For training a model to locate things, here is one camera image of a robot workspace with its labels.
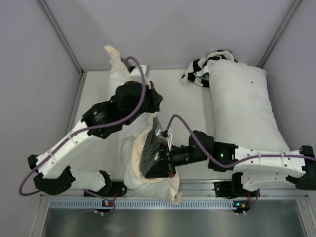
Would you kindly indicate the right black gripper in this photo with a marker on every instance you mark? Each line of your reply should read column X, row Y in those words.
column 168, row 160

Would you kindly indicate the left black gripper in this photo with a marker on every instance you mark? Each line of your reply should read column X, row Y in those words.
column 153, row 99

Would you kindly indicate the grey cream ruffled pillowcase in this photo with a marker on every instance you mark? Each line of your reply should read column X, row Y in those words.
column 153, row 148

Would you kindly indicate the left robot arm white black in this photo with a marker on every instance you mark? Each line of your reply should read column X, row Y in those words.
column 54, row 174

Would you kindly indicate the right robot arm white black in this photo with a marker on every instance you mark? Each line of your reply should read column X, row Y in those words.
column 251, row 169

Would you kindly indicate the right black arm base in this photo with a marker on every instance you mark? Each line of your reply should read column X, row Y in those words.
column 232, row 189

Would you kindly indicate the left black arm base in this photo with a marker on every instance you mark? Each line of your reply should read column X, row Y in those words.
column 116, row 189

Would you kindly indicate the bare white pillow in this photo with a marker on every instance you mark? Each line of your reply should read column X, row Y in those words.
column 242, row 111

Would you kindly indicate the black white striped cloth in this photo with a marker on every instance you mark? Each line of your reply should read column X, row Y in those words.
column 198, row 72

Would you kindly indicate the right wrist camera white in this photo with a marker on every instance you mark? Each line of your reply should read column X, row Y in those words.
column 163, row 134

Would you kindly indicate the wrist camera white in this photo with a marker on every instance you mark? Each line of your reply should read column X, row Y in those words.
column 135, row 71
column 163, row 134

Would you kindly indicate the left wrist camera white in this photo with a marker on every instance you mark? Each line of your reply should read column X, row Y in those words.
column 135, row 71

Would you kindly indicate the aluminium mounting rail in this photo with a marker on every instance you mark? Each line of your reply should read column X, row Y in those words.
column 205, row 189

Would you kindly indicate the slotted grey cable duct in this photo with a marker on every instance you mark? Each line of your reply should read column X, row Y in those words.
column 133, row 204

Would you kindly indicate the left aluminium frame post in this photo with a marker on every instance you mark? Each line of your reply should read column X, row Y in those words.
column 60, row 34

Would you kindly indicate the aluminium frame post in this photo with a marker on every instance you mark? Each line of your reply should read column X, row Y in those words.
column 280, row 31
column 60, row 34

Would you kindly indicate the right aluminium frame post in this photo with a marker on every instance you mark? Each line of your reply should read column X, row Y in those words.
column 280, row 31

